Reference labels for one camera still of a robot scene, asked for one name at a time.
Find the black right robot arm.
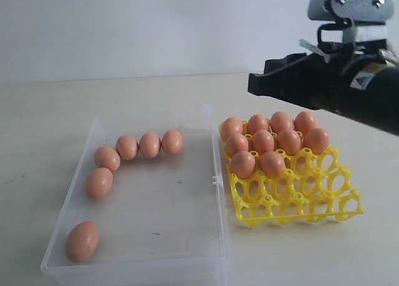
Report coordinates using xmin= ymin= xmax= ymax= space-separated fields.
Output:
xmin=248 ymin=41 xmax=398 ymax=135

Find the yellow plastic egg tray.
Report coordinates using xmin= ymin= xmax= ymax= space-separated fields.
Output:
xmin=226 ymin=146 xmax=363 ymax=227

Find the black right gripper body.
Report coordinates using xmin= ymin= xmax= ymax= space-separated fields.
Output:
xmin=248 ymin=45 xmax=398 ymax=133

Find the clear plastic bin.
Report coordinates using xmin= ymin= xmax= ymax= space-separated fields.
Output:
xmin=41 ymin=105 xmax=231 ymax=285

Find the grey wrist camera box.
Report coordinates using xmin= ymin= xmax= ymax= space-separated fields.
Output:
xmin=307 ymin=0 xmax=394 ymax=23

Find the brown egg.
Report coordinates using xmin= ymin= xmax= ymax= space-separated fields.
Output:
xmin=161 ymin=130 xmax=184 ymax=156
xmin=94 ymin=146 xmax=120 ymax=172
xmin=139 ymin=132 xmax=161 ymax=159
xmin=247 ymin=114 xmax=269 ymax=135
xmin=277 ymin=129 xmax=301 ymax=155
xmin=220 ymin=117 xmax=243 ymax=141
xmin=259 ymin=151 xmax=286 ymax=178
xmin=294 ymin=111 xmax=318 ymax=136
xmin=303 ymin=128 xmax=330 ymax=154
xmin=251 ymin=130 xmax=275 ymax=155
xmin=225 ymin=133 xmax=249 ymax=157
xmin=65 ymin=221 xmax=100 ymax=263
xmin=270 ymin=111 xmax=294 ymax=134
xmin=116 ymin=135 xmax=138 ymax=160
xmin=85 ymin=167 xmax=113 ymax=199
xmin=231 ymin=151 xmax=256 ymax=179

